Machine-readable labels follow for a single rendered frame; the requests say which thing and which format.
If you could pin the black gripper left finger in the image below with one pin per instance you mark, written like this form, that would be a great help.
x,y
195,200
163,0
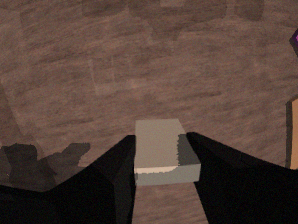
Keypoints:
x,y
102,193

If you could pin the beige domino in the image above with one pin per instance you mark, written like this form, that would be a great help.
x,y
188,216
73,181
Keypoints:
x,y
163,154

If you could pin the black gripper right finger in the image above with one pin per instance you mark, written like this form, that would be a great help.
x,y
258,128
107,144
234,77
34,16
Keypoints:
x,y
236,188

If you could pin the purple flat rectangular block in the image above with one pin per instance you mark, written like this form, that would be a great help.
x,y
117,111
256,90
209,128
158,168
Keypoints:
x,y
295,38

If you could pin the orange flat rectangular slab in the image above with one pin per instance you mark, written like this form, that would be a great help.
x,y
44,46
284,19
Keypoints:
x,y
293,147

